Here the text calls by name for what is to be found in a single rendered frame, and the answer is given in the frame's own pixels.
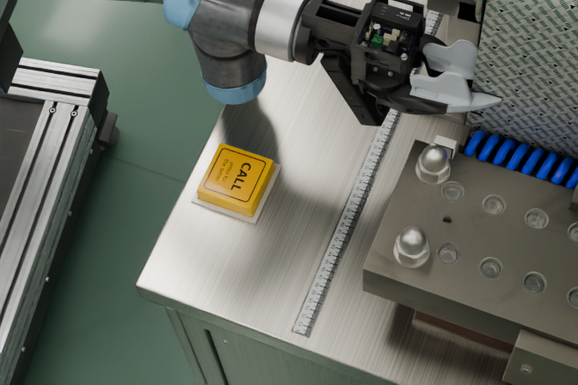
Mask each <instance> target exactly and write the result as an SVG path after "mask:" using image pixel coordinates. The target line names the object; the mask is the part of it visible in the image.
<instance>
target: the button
mask: <svg viewBox="0 0 578 385"><path fill-rule="evenodd" d="M273 172H274V161H273V160H271V159H268V158H266V157H263V156H258V155H256V154H253V153H250V152H248V151H245V150H240V149H238V148H235V147H232V146H229V145H227V144H222V143H221V144H220V145H219V146H218V148H217V150H216V152H215V154H214V156H213V158H212V160H211V162H210V164H209V166H208V168H207V170H206V172H205V174H204V176H203V178H202V180H201V182H200V184H199V186H198V188H197V193H198V196H199V199H201V200H204V201H206V202H209V203H212V204H215V205H219V206H221V207H224V208H226V209H229V210H232V211H236V212H238V213H241V214H244V215H246V216H249V217H252V216H254V213H255V210H256V208H257V206H258V204H259V203H260V200H261V197H262V195H263V193H264V192H265V190H266V187H267V184H268V182H269V181H270V179H271V177H272V174H273Z"/></svg>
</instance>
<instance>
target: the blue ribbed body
mask: <svg viewBox="0 0 578 385"><path fill-rule="evenodd" d="M475 151H476V152H477V159H478V160H481V161H485V162H486V161H487V159H488V158H489V156H491V157H490V163H492V164H494V165H497V166H501V165H502V163H503V161H505V168H508V169H511V170H513V171H515V170H516V168H517V167H518V166H519V165H520V173H522V174H527V175H530V174H531V173H532V171H533V170H534V173H533V174H534V177H535V178H538V179H540V180H545V178H546V177H547V175H549V176H548V180H549V182H551V183H554V184H557V185H560V183H561V182H562V181H563V186H564V187H567V188H570V189H573V190H574V189H575V186H576V184H577V182H578V166H577V167H576V168H575V161H574V159H573V158H571V157H566V158H565V159H564V160H563V161H562V162H561V164H560V156H559V155H558V154H557V153H556V152H553V153H550V154H549V155H548V156H547V158H546V159H545V152H544V150H543V149H541V148H536V149H535V150H534V151H533V152H532V153H531V148H530V146H529V144H521V145H520V146H519V147H518V148H517V149H516V143H515V142H514V140H512V139H511V138H509V139H507V140H506V141H505V142H504V143H503V144H502V145H501V137H500V136H499V135H497V134H494V135H491V136H490V137H489V139H488V135H487V133H486V131H484V130H478V131H476V132H475V134H474V135H473V136H472V137H468V139H467V142H466V145H465V150H464V154H465V155H466V156H472V155H473V154H474V152H475Z"/></svg>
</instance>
